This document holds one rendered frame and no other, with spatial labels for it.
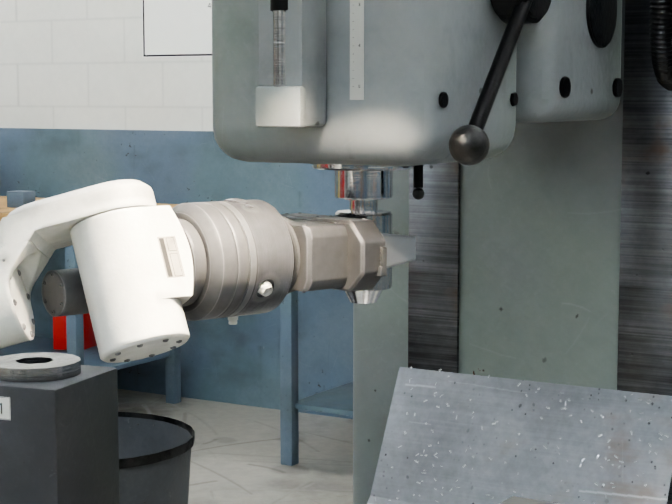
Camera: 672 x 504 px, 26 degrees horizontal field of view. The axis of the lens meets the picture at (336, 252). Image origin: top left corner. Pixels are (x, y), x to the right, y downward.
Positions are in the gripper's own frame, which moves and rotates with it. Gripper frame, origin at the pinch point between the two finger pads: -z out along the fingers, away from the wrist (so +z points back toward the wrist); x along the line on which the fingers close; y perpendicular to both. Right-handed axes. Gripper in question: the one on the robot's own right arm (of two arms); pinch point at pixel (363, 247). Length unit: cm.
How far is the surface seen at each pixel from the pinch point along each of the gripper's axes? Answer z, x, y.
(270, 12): 12.4, -3.3, -18.4
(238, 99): 10.6, 3.0, -12.0
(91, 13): -278, 493, -51
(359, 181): 1.9, -1.5, -5.6
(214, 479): -221, 321, 122
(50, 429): 12.1, 29.9, 18.7
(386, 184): -0.3, -2.4, -5.3
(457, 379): -31.8, 19.8, 17.8
